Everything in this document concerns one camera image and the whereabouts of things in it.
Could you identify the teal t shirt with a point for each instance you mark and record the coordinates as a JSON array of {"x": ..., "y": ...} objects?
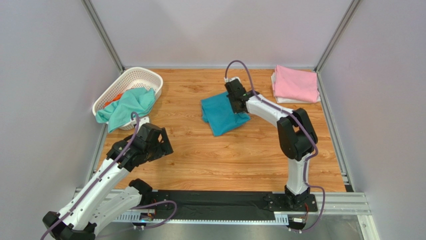
[{"x": 218, "y": 113}]

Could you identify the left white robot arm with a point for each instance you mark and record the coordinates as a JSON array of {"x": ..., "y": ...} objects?
[{"x": 89, "y": 212}]

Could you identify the light mint t shirt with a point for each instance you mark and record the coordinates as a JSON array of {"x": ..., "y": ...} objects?
[{"x": 121, "y": 112}]

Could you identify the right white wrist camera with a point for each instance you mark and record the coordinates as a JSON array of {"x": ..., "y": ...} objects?
[{"x": 228, "y": 80}]

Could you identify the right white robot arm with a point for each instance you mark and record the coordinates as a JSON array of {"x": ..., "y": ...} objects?
[{"x": 296, "y": 135}]

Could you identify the white plastic laundry basket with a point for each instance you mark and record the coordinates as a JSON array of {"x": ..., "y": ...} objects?
[{"x": 134, "y": 77}]

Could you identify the folded pink t shirt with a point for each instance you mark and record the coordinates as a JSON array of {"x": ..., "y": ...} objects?
[{"x": 296, "y": 83}]

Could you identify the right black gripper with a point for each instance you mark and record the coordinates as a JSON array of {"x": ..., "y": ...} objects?
[{"x": 235, "y": 98}]

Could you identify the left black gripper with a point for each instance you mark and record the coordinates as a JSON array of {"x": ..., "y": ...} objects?
[{"x": 164, "y": 147}]

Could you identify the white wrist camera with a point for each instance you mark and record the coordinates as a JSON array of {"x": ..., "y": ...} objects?
[
  {"x": 228, "y": 80},
  {"x": 142, "y": 120}
]

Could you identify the aluminium frame rail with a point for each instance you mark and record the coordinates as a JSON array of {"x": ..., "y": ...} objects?
[{"x": 333, "y": 204}]

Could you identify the orange garment in basket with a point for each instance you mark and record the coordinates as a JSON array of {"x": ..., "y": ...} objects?
[{"x": 116, "y": 98}]

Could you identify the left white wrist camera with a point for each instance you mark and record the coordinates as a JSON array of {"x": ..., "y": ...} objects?
[{"x": 142, "y": 120}]

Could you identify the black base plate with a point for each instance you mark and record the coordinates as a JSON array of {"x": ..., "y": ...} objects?
[{"x": 225, "y": 205}]

